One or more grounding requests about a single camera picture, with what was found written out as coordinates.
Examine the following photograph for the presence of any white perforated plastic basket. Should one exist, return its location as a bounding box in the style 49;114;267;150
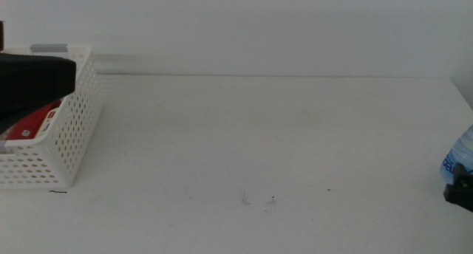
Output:
0;44;104;191

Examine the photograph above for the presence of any red cola can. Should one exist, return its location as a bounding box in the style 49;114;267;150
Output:
4;100;62;141

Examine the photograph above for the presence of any clear water bottle blue label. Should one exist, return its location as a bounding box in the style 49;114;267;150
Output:
439;125;473;185

